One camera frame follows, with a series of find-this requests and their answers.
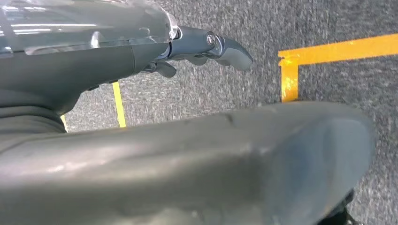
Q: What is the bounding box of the yellow floor tape square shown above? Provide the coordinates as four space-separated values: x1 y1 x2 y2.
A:
61 81 127 133
277 33 398 104

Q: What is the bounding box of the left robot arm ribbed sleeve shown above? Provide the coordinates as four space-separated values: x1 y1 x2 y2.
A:
0 105 68 147

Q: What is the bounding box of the black robot foot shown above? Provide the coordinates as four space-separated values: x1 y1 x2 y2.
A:
315 189 358 225

